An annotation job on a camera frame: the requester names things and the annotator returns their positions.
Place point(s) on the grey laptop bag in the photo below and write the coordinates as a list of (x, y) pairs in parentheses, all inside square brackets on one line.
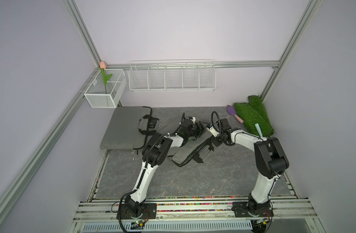
[(129, 128), (195, 150)]

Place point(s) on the purple trowel pink handle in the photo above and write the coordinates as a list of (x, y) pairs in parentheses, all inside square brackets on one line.
[(231, 110)]

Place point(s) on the artificial grass roll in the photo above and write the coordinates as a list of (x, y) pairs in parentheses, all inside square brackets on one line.
[(251, 117), (257, 104)]

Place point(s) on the aluminium frame rail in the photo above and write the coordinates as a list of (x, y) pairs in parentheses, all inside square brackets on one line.
[(197, 62)]

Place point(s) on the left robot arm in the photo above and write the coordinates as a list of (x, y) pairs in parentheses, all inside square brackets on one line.
[(154, 154)]

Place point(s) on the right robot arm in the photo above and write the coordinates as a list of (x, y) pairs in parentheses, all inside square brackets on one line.
[(271, 160)]

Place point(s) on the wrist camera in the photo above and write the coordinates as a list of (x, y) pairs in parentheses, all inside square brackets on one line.
[(211, 128), (193, 119)]

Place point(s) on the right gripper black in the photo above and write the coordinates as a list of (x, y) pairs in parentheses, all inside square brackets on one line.
[(215, 142)]

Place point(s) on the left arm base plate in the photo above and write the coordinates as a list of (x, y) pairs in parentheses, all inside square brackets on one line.
[(143, 211)]

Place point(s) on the front artificial grass roll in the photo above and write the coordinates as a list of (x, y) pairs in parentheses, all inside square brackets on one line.
[(251, 117)]

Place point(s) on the white mesh wall basket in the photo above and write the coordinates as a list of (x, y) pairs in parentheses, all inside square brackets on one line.
[(95, 92)]

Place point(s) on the artificial pink tulip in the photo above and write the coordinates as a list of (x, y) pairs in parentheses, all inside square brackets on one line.
[(106, 77)]

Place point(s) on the rear artificial grass roll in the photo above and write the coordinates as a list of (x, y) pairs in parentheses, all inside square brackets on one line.
[(257, 104)]

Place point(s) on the teal trowel white handle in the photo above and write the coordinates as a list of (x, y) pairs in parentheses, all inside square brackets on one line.
[(258, 129)]

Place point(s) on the white wire wall rack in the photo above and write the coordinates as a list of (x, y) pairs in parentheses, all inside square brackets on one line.
[(191, 78)]

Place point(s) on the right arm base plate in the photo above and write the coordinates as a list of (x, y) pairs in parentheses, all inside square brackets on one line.
[(239, 210)]

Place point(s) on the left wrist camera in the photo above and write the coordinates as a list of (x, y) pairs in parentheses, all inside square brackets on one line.
[(193, 119)]

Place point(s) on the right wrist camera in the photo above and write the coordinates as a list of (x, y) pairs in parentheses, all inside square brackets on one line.
[(211, 128)]

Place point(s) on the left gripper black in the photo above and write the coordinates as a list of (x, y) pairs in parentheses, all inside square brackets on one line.
[(200, 129)]

